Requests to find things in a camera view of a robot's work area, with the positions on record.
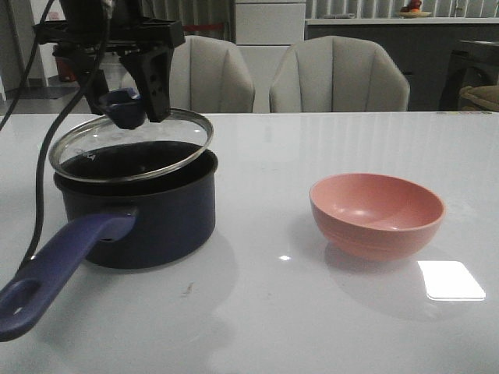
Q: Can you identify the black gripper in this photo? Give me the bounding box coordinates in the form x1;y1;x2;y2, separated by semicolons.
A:
34;1;184;122

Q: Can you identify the glass lid blue knob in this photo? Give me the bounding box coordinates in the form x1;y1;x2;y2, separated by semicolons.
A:
48;88;214;184

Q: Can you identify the pink bowl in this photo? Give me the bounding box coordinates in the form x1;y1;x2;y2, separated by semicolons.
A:
310;173;445;262

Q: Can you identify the red trash bin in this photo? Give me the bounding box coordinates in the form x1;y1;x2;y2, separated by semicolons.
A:
55;56;77;83

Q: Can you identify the left beige chair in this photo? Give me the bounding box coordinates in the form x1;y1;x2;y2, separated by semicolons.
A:
122;36;255;114

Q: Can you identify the beige chair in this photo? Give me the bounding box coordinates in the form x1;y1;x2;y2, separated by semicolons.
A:
122;36;255;114
269;36;410;113

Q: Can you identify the red barrier belt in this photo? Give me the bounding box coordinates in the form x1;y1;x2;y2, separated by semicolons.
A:
183;23;225;32

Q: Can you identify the dark blue saucepan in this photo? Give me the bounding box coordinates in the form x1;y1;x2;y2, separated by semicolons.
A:
1;150;218;341

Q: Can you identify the white drawer cabinet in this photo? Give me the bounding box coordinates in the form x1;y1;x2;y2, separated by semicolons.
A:
234;1;306;113

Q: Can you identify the right beige chair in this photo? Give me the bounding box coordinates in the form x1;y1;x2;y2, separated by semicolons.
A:
269;36;410;113

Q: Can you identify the fruit plate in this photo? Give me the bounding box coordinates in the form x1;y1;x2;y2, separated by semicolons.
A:
398;0;432;19

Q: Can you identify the dark grey counter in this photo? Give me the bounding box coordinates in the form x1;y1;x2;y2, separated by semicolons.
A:
304;17;499;112

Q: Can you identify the olive cushion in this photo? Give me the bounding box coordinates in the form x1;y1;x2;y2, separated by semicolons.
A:
459;85;499;112

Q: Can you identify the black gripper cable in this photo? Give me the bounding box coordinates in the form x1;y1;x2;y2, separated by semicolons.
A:
0;0;114;270

